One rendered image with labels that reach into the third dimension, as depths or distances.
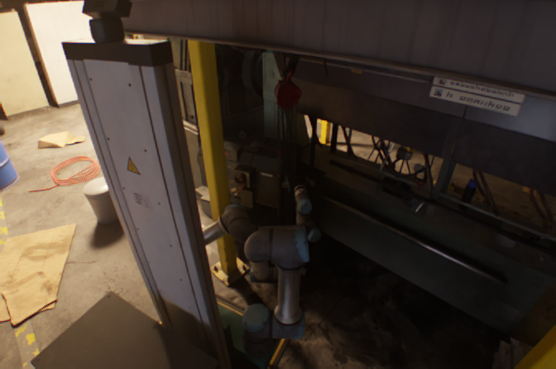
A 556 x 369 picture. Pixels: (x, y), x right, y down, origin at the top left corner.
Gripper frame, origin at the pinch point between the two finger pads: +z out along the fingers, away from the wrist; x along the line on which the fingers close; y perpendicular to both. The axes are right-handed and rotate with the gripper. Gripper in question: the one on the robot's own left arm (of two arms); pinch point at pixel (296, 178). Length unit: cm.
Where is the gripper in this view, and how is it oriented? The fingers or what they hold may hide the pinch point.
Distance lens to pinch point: 183.4
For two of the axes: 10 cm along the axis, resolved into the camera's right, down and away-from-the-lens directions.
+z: -1.0, -4.9, 8.6
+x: -10.0, 0.5, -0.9
